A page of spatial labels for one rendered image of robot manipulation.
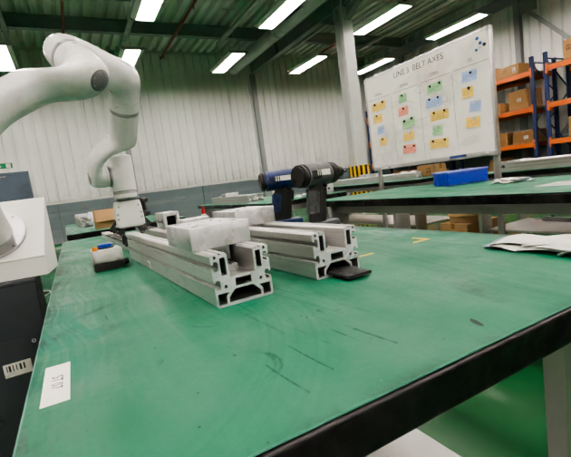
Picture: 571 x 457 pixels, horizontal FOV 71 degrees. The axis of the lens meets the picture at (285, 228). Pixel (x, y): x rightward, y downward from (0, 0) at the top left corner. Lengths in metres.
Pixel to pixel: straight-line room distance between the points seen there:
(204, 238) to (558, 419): 0.65
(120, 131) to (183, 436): 1.21
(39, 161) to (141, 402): 12.09
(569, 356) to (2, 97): 1.30
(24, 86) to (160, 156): 11.48
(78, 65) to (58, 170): 11.18
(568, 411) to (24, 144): 12.31
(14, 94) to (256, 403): 1.03
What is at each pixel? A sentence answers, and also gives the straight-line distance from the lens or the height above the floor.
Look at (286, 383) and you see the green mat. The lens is 0.39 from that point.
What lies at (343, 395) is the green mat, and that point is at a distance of 0.37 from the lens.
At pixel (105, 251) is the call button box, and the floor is 0.83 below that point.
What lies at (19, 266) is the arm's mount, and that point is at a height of 0.82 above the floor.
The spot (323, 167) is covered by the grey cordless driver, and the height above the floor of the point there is 0.98.
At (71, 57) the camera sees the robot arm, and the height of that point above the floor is 1.35.
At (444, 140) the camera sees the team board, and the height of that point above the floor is 1.14.
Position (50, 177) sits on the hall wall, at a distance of 12.37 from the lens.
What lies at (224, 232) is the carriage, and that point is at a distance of 0.71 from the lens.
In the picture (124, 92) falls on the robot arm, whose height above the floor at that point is 1.30.
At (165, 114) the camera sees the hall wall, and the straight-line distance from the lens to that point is 12.90.
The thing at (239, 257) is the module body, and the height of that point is 0.84.
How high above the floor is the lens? 0.96
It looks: 7 degrees down
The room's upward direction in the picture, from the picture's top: 8 degrees counter-clockwise
